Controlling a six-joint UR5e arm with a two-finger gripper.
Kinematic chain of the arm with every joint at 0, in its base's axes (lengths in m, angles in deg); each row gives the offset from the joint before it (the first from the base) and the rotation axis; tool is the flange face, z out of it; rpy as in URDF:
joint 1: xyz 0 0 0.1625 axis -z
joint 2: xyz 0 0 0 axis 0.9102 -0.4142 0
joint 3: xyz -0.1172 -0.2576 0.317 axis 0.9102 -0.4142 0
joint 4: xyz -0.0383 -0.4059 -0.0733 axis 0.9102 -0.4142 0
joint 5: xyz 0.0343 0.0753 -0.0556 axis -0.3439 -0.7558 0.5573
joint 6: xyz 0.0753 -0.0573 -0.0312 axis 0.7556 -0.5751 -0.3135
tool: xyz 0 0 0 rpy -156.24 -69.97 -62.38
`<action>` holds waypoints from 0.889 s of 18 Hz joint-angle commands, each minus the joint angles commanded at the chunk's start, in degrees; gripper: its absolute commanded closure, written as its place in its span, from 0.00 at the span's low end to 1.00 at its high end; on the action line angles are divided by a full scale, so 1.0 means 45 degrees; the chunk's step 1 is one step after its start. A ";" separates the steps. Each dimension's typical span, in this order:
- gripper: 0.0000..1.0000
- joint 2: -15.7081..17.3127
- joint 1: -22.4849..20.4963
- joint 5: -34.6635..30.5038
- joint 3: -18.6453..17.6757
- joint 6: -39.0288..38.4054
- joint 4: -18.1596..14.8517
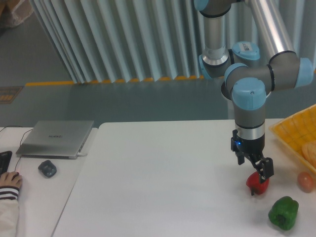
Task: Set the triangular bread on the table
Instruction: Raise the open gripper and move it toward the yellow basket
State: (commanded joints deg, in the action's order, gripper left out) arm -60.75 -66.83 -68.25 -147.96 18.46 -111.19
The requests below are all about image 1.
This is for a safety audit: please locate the red bell pepper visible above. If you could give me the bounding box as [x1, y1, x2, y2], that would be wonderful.
[246, 172, 270, 196]

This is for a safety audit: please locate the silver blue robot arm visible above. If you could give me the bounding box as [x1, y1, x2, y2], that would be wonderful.
[194, 0, 314, 183]

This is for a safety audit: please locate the round bread in basket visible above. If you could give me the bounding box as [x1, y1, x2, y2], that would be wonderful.
[302, 141, 316, 166]

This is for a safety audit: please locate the yellow plastic basket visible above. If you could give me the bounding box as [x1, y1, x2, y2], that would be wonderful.
[269, 105, 316, 173]

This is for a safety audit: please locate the person's hand on mouse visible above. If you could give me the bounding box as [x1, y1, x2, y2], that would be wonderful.
[0, 171, 23, 189]

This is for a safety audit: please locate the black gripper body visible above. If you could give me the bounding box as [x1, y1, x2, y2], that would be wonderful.
[231, 129, 265, 159]

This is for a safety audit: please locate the green bell pepper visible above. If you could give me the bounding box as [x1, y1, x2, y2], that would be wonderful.
[268, 196, 299, 231]

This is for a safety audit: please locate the striped cream sleeve forearm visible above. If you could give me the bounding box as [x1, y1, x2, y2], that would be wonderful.
[0, 186, 19, 237]

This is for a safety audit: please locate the black keyboard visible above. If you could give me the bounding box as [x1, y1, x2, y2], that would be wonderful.
[0, 151, 12, 175]

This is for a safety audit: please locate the brown egg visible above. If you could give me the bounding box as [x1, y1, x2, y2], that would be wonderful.
[297, 172, 314, 193]

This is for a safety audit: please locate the silver closed laptop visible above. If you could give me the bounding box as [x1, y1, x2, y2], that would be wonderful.
[16, 120, 94, 159]

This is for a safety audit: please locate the thin mouse cable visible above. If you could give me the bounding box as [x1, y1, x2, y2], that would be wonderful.
[0, 125, 33, 172]

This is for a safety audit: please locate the folded grey partition screen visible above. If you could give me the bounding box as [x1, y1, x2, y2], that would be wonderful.
[29, 0, 207, 84]

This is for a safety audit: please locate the cardboard box corner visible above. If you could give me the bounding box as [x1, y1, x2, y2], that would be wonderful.
[0, 0, 34, 30]

